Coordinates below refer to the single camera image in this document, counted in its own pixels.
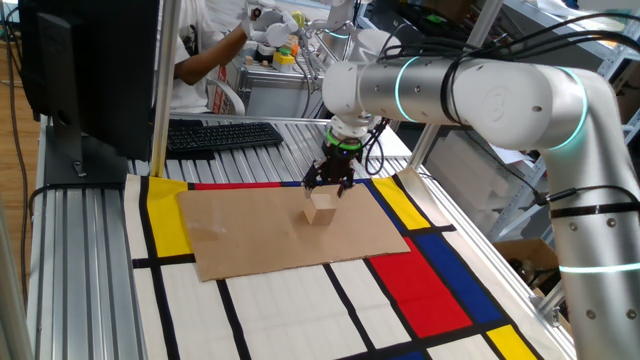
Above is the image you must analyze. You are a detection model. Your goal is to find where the black monitor cable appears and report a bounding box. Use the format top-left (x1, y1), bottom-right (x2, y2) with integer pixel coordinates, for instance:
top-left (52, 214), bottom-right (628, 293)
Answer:
top-left (27, 181), bottom-right (126, 221)

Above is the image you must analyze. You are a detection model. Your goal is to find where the brown cardboard sheet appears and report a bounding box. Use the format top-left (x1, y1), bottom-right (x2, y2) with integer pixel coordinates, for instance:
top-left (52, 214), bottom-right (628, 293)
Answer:
top-left (177, 183), bottom-right (412, 283)

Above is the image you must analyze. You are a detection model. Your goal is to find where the light wooden block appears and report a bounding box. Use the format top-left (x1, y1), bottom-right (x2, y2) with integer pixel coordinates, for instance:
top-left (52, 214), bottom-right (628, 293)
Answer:
top-left (303, 192), bottom-right (338, 226)

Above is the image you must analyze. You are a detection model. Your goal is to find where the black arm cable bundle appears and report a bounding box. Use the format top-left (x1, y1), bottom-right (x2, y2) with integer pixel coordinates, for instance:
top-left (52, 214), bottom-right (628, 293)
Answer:
top-left (362, 12), bottom-right (640, 221)

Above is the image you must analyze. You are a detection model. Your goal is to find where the grey metal cabinet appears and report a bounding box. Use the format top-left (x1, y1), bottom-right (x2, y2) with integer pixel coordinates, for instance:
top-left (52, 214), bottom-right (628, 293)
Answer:
top-left (234, 64), bottom-right (329, 121)

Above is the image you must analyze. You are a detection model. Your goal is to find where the open cardboard box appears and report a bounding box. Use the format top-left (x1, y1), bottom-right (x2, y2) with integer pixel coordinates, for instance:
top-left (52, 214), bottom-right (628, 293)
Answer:
top-left (492, 237), bottom-right (564, 301)

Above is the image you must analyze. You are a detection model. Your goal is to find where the white handheld teleoperation device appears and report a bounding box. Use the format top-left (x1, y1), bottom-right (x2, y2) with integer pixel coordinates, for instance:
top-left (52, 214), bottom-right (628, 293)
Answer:
top-left (239, 4), bottom-right (301, 49)

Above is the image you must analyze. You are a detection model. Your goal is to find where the black keyboard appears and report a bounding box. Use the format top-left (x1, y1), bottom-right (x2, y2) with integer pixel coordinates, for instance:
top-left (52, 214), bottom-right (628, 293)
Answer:
top-left (166, 121), bottom-right (285, 154)

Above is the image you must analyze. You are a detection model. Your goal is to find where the colourful Mondrian pattern cloth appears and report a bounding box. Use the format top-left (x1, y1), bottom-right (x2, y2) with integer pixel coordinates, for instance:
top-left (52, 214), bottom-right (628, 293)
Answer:
top-left (123, 164), bottom-right (546, 360)

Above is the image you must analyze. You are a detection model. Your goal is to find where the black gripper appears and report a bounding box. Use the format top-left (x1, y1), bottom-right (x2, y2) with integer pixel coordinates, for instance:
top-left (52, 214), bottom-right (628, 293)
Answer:
top-left (300, 144), bottom-right (359, 201)

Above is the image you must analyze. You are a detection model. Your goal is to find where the person torso white shirt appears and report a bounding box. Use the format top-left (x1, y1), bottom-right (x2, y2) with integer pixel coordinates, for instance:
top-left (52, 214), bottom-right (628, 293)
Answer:
top-left (169, 0), bottom-right (226, 115)

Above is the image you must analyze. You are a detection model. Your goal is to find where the bare person forearm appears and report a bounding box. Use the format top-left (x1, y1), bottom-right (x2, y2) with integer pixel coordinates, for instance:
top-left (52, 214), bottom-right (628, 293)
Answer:
top-left (173, 22), bottom-right (251, 86)

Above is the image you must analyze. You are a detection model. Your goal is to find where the aluminium frame brace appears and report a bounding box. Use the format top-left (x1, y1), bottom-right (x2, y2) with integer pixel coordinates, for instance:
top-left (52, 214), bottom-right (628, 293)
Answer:
top-left (530, 292), bottom-right (564, 329)

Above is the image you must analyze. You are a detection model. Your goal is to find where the black computer monitor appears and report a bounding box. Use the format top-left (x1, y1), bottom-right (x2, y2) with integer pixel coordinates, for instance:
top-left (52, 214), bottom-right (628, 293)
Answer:
top-left (17, 0), bottom-right (161, 187)

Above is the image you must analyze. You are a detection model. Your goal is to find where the white plastic chair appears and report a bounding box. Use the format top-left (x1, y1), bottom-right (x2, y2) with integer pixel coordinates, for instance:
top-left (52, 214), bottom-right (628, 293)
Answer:
top-left (207, 77), bottom-right (247, 117)

